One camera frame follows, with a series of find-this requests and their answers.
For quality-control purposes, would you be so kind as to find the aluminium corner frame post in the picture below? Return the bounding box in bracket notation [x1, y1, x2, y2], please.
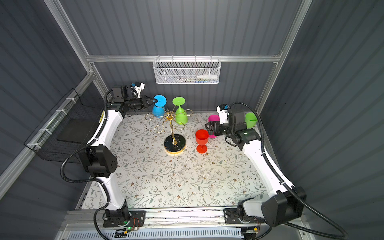
[44, 0, 109, 97]

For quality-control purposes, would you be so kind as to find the green wine glass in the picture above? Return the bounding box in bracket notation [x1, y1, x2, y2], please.
[245, 113, 258, 129]
[173, 97, 188, 125]

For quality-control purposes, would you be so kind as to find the gold wire glass rack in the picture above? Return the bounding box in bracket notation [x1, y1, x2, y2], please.
[154, 110, 187, 155]

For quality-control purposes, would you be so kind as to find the blue wine glass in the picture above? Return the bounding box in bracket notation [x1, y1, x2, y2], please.
[152, 95, 167, 118]

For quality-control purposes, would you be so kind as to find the white mesh wall basket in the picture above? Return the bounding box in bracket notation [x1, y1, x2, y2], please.
[153, 59, 222, 85]

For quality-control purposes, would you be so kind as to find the pink wine glass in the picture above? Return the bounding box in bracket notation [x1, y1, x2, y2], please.
[208, 115, 220, 139]

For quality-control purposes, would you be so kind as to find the right aluminium corner post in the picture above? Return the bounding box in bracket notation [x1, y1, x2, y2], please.
[256, 0, 313, 114]

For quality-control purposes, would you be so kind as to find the white vented cover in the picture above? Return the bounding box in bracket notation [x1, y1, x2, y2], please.
[67, 227, 245, 240]

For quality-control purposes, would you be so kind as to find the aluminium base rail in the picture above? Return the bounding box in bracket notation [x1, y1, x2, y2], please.
[71, 205, 307, 233]

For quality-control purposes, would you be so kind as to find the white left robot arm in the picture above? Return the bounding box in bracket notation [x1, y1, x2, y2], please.
[79, 82, 157, 229]

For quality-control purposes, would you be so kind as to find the right black corrugated cable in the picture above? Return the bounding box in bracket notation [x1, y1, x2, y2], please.
[228, 101, 349, 240]

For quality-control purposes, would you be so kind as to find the red wine glass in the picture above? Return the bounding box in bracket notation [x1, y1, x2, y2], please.
[195, 130, 209, 154]

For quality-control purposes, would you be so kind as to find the black wire side basket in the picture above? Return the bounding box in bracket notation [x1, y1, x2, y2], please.
[24, 85, 104, 162]

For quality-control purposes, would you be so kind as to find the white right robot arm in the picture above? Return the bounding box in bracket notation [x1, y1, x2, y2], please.
[205, 105, 306, 227]

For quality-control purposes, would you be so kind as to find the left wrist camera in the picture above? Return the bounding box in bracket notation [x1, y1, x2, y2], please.
[130, 82, 145, 99]

